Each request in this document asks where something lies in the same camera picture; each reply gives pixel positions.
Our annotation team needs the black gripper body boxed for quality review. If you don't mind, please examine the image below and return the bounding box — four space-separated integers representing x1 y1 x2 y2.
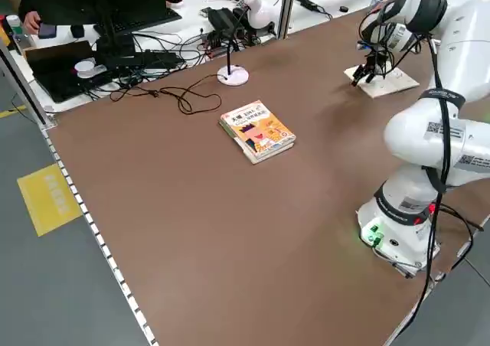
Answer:
361 49 388 73

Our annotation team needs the white notebook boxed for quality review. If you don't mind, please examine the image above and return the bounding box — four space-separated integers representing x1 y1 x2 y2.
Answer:
343 63 421 100

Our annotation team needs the orange illustrated book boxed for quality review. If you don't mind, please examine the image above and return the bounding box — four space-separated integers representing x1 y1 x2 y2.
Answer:
220 100 297 154

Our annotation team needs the white green spine book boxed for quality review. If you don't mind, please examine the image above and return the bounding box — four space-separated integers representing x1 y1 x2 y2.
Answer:
218 120 296 166

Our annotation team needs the white desk lamp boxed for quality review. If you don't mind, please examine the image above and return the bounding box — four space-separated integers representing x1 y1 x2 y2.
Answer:
217 0 280 87

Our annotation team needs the black finned power supply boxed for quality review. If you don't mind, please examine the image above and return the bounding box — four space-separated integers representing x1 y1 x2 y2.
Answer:
206 8 241 32

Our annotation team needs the black dock box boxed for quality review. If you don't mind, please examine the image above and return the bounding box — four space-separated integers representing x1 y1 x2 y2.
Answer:
114 50 181 71

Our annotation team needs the black keyboard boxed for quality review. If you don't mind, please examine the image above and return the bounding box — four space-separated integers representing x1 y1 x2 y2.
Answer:
93 7 183 36

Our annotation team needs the black monitor with stand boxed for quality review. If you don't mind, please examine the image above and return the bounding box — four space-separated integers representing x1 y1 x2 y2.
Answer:
28 0 168 56

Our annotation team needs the white flat device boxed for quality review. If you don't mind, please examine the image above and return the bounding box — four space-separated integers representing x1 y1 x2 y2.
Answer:
76 64 109 81

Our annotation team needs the small white round dish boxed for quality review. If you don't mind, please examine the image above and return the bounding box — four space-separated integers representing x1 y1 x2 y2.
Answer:
73 60 96 80

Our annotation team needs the black laptop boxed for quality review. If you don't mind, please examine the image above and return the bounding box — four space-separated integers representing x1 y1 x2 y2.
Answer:
23 39 114 104

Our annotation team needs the dark phone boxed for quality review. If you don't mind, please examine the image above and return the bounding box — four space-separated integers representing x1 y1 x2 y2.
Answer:
38 23 58 40

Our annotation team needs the clear bottle white cap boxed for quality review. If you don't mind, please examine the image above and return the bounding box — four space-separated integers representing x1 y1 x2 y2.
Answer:
5 15 34 54

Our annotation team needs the yellow red box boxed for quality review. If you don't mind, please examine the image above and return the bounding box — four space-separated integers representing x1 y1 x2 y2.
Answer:
0 15 11 51

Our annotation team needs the aluminium frame post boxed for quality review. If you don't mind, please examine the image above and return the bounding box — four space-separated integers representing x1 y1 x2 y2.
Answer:
274 0 299 41

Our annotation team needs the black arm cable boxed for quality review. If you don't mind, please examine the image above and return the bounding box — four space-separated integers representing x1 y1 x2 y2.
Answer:
390 31 452 346

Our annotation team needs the black lamp cable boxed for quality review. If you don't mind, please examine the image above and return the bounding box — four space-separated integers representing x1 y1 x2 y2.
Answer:
109 73 223 116

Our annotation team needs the aluminium frame beam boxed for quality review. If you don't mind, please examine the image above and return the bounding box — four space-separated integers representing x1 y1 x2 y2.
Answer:
0 39 57 129

